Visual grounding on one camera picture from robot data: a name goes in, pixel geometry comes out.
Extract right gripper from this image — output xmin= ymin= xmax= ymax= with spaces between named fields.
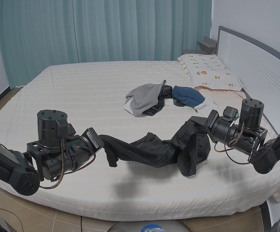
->
xmin=204 ymin=110 xmax=244 ymax=150

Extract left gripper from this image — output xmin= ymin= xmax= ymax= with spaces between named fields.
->
xmin=63 ymin=128 xmax=104 ymax=172

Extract black T-shirt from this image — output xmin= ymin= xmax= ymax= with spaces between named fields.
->
xmin=99 ymin=116 xmax=211 ymax=177

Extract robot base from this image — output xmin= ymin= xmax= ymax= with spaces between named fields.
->
xmin=107 ymin=220 xmax=187 ymax=232

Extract bed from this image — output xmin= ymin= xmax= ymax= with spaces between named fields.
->
xmin=0 ymin=26 xmax=280 ymax=223

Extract pile of clothes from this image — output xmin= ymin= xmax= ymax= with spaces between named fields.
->
xmin=124 ymin=79 xmax=220 ymax=118

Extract white printed pillow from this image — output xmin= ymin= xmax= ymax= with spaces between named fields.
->
xmin=177 ymin=54 xmax=243 ymax=91

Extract grey bedside table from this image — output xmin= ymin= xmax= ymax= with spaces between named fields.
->
xmin=182 ymin=36 xmax=218 ymax=55

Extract blue-green curtain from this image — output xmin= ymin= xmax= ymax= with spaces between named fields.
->
xmin=0 ymin=0 xmax=79 ymax=86
xmin=72 ymin=0 xmax=213 ymax=62

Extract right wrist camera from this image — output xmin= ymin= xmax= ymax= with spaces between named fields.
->
xmin=223 ymin=106 xmax=240 ymax=125

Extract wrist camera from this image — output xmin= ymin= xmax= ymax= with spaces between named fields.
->
xmin=56 ymin=119 xmax=77 ymax=141
xmin=223 ymin=106 xmax=240 ymax=125

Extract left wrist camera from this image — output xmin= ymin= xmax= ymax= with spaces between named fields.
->
xmin=56 ymin=119 xmax=77 ymax=141

